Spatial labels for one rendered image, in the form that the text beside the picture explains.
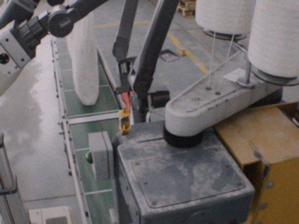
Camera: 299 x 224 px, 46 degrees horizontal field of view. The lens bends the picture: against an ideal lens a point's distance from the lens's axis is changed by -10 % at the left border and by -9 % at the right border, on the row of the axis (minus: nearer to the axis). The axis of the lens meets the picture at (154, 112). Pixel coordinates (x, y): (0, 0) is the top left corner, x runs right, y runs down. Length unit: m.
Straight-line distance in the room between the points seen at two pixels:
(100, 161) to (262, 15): 0.47
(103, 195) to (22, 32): 1.25
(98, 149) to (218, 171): 0.26
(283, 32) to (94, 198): 1.60
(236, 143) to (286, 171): 0.14
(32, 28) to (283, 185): 0.79
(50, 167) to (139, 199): 2.27
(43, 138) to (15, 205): 1.55
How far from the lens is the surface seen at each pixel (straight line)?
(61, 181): 2.82
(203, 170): 0.78
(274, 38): 0.73
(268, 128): 0.95
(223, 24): 0.94
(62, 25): 1.07
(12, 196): 1.78
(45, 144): 3.21
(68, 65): 3.64
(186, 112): 0.81
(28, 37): 1.09
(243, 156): 0.83
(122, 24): 1.56
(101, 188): 2.16
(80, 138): 2.56
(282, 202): 0.96
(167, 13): 1.15
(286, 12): 0.71
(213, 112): 0.85
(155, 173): 0.77
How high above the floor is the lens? 1.83
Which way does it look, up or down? 31 degrees down
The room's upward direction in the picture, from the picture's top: 1 degrees clockwise
